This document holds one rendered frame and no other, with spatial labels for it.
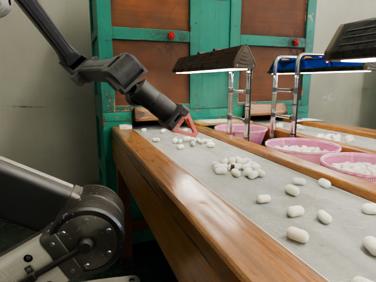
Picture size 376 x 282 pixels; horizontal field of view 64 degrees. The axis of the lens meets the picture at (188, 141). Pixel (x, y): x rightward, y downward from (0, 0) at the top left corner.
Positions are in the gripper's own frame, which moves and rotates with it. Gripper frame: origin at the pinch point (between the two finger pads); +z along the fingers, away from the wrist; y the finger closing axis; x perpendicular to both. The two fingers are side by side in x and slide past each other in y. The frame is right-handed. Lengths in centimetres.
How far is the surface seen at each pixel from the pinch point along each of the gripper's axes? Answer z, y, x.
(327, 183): 27.6, -20.8, -8.5
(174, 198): -2.7, -18.3, 15.5
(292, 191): 19.0, -21.9, -1.3
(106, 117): -9, 87, 11
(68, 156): -2, 172, 55
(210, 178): 10.4, -2.8, 7.1
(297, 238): 9.5, -38.5, 7.4
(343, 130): 81, 38, -55
